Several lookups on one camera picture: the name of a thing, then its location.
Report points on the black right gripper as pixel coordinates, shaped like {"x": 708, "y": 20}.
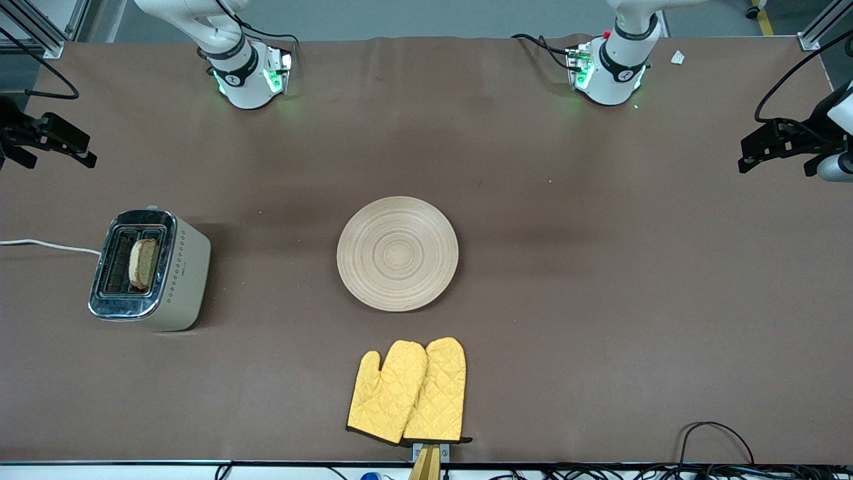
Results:
{"x": 20, "y": 130}

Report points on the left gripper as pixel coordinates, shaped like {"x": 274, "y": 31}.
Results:
{"x": 802, "y": 137}

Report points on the slice of toast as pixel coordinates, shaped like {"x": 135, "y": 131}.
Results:
{"x": 142, "y": 263}

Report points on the round wooden plate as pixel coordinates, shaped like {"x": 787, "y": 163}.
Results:
{"x": 398, "y": 253}

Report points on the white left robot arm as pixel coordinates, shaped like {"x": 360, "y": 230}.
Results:
{"x": 616, "y": 70}

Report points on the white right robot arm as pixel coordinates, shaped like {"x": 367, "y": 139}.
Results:
{"x": 243, "y": 73}

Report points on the white paper scrap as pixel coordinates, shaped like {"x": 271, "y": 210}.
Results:
{"x": 678, "y": 57}

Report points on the cream and chrome toaster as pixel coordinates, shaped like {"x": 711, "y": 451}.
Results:
{"x": 176, "y": 280}

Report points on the brown table cover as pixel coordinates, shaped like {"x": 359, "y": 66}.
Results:
{"x": 566, "y": 200}

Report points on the yellow quilted oven mitt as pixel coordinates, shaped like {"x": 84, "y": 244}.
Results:
{"x": 440, "y": 393}
{"x": 386, "y": 393}

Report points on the small blue object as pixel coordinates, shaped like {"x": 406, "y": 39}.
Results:
{"x": 372, "y": 476}

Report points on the yellow wooden stick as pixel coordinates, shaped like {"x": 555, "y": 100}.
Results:
{"x": 426, "y": 466}

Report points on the aluminium frame post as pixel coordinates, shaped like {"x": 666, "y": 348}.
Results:
{"x": 823, "y": 23}
{"x": 40, "y": 30}

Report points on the small metal bracket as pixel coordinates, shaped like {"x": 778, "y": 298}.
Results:
{"x": 443, "y": 450}

